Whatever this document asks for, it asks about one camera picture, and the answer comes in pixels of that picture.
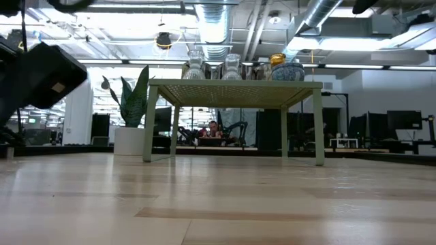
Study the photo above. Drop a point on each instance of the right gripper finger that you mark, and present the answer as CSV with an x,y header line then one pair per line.
x,y
362,6

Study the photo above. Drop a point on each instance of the pale blue mosaic globe holder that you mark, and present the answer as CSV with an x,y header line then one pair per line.
x,y
287,72

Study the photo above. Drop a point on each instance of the amber glass candlestick holder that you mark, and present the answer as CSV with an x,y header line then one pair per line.
x,y
277,59

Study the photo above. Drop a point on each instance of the clear ribbed glass candlestick holder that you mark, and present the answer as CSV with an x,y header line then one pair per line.
x,y
194,69
232,69

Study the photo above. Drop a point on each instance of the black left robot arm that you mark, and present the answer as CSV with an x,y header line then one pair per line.
x,y
44,75

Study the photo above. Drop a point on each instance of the black background robot arm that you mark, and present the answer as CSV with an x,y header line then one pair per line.
x,y
236,129
187,134

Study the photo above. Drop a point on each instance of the long white light strip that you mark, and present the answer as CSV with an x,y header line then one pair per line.
x,y
354,66

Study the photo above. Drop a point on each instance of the black background monitor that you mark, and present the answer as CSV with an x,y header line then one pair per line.
x,y
163,119
403,119

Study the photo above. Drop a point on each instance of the white small stand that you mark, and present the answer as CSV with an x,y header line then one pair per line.
x,y
343,141

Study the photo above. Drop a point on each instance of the black background desk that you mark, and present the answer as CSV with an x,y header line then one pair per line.
x,y
408,144

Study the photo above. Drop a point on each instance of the green perforated metal shelf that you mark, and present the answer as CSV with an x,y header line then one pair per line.
x,y
235,83

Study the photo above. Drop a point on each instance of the seated person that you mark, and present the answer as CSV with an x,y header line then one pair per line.
x,y
213,128

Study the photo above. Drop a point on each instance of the snake plant in white pot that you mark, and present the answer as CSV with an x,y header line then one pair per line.
x,y
129,141

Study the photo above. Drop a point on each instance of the silver ribbed ventilation duct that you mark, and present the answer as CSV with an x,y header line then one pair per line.
x,y
316,13
214,24

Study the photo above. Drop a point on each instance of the black aluminium table frame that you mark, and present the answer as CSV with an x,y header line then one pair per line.
x,y
61,150

